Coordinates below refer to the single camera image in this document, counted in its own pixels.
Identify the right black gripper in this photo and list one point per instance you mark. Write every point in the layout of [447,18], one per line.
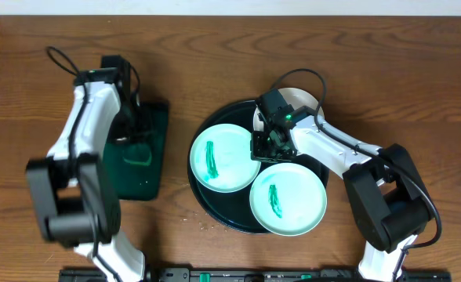
[258,153]

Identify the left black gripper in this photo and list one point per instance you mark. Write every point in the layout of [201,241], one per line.
[125,128]

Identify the green sponge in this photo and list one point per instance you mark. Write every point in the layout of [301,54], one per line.
[137,154]

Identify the white plate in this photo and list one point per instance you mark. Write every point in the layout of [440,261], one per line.
[303,104]

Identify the mint green plate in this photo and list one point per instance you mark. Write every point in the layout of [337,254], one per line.
[220,158]
[288,199]

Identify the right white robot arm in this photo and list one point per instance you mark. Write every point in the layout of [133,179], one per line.
[389,202]

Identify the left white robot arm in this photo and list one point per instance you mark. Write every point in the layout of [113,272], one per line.
[74,200]

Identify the dark green rectangular tray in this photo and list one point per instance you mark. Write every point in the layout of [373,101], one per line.
[134,182]

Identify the round black tray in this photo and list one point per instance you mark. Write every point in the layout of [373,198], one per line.
[233,209]

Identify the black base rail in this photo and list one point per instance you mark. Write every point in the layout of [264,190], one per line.
[186,275]

